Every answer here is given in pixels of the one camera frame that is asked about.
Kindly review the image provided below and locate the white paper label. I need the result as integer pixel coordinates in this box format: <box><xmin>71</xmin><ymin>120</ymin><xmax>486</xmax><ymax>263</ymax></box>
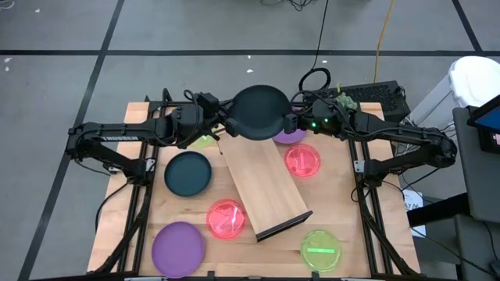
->
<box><xmin>402</xmin><ymin>189</ymin><xmax>427</xmax><ymax>239</ymax></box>

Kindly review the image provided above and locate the wooden shelf black metal frame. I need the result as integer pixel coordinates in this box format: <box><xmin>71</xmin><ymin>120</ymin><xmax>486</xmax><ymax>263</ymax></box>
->
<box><xmin>216</xmin><ymin>134</ymin><xmax>314</xmax><ymax>243</ymax></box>

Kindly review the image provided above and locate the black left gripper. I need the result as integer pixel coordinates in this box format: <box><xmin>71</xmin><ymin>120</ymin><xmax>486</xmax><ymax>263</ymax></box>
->
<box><xmin>202</xmin><ymin>107</ymin><xmax>240</xmax><ymax>138</ymax></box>

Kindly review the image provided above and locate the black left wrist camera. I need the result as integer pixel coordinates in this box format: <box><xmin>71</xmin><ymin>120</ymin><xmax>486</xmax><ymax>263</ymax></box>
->
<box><xmin>196</xmin><ymin>92</ymin><xmax>220</xmax><ymax>119</ymax></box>

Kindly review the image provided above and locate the translucent red plate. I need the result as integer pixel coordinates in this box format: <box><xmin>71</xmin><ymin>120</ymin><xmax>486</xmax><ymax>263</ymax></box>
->
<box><xmin>205</xmin><ymin>199</ymin><xmax>248</xmax><ymax>240</ymax></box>
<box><xmin>284</xmin><ymin>143</ymin><xmax>322</xmax><ymax>179</ymax></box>

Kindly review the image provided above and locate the white bin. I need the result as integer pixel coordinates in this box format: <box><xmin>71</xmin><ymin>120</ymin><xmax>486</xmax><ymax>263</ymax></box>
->
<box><xmin>408</xmin><ymin>55</ymin><xmax>500</xmax><ymax>130</ymax></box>

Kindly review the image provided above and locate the black perforated computer case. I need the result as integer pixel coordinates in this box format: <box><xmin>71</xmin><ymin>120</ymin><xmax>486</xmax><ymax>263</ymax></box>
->
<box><xmin>312</xmin><ymin>80</ymin><xmax>412</xmax><ymax>124</ymax></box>

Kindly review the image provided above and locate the grey cart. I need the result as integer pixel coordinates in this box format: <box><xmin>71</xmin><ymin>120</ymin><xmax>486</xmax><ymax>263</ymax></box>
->
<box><xmin>452</xmin><ymin>107</ymin><xmax>500</xmax><ymax>281</ymax></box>

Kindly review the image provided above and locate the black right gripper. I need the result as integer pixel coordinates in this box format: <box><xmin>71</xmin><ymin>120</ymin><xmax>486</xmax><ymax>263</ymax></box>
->
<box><xmin>284</xmin><ymin>111</ymin><xmax>343</xmax><ymax>137</ymax></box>

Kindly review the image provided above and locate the translucent green plate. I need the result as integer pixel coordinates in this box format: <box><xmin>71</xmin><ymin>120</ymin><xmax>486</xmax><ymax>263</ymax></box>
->
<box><xmin>189</xmin><ymin>134</ymin><xmax>216</xmax><ymax>149</ymax></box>
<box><xmin>299</xmin><ymin>229</ymin><xmax>342</xmax><ymax>273</ymax></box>

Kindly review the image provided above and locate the yellow cable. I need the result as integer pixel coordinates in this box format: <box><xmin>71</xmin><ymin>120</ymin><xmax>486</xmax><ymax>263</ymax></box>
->
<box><xmin>373</xmin><ymin>0</ymin><xmax>397</xmax><ymax>84</ymax></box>

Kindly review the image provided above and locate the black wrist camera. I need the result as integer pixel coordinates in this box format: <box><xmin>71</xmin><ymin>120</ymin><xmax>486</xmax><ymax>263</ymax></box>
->
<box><xmin>310</xmin><ymin>98</ymin><xmax>340</xmax><ymax>128</ymax></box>
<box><xmin>196</xmin><ymin>92</ymin><xmax>220</xmax><ymax>119</ymax></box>

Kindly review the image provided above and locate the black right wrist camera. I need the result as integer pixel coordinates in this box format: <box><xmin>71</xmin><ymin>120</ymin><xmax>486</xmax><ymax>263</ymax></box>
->
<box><xmin>310</xmin><ymin>98</ymin><xmax>340</xmax><ymax>128</ymax></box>

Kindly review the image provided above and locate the purple plate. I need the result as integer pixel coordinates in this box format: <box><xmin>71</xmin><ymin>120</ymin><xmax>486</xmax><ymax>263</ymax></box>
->
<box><xmin>151</xmin><ymin>221</ymin><xmax>206</xmax><ymax>279</ymax></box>
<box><xmin>272</xmin><ymin>128</ymin><xmax>308</xmax><ymax>145</ymax></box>

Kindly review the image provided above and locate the black cable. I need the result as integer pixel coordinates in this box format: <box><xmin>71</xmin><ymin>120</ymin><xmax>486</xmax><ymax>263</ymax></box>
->
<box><xmin>298</xmin><ymin>0</ymin><xmax>333</xmax><ymax>93</ymax></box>

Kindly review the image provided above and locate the tablet screen device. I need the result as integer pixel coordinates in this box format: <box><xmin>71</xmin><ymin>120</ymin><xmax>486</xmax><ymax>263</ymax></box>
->
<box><xmin>466</xmin><ymin>93</ymin><xmax>500</xmax><ymax>155</ymax></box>

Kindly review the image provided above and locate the dark teal plate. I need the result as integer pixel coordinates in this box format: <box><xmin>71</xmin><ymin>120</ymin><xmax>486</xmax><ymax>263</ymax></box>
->
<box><xmin>163</xmin><ymin>151</ymin><xmax>213</xmax><ymax>197</ymax></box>
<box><xmin>227</xmin><ymin>84</ymin><xmax>292</xmax><ymax>141</ymax></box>

